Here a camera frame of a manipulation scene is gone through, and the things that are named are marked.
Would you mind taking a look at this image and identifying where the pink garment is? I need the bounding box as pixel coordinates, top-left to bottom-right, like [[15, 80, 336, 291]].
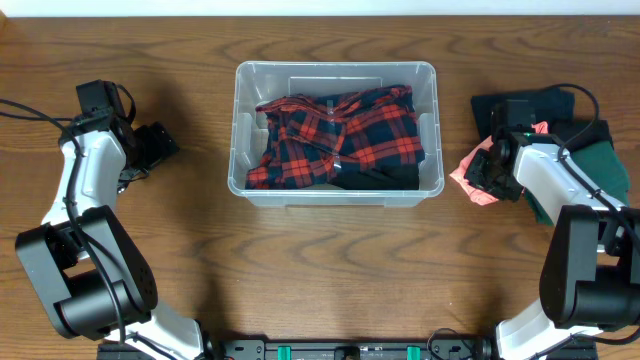
[[448, 121, 550, 207]]

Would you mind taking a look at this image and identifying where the black garment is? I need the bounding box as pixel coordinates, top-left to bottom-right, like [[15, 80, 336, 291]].
[[330, 164, 420, 190]]

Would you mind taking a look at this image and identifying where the red navy plaid shirt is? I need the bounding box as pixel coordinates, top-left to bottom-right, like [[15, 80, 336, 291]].
[[245, 85, 425, 190]]

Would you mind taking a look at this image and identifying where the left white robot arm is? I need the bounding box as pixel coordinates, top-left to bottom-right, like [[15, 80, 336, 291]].
[[15, 80, 214, 359]]

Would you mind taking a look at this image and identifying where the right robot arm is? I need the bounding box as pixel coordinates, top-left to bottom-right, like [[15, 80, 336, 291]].
[[465, 99, 639, 359]]

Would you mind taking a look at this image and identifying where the dark navy folded garment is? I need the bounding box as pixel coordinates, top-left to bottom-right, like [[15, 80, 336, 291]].
[[470, 88, 578, 142]]

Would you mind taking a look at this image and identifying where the black folded cloth right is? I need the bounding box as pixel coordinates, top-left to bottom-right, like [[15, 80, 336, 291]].
[[549, 120, 613, 152]]

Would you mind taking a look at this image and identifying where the dark green folded garment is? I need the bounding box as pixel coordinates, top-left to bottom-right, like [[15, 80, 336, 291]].
[[513, 141, 631, 226]]

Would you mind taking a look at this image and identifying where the clear plastic storage bin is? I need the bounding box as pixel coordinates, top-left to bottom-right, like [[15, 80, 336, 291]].
[[227, 61, 445, 208]]

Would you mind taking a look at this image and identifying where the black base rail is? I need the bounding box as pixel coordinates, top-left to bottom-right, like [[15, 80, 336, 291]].
[[96, 335, 599, 360]]

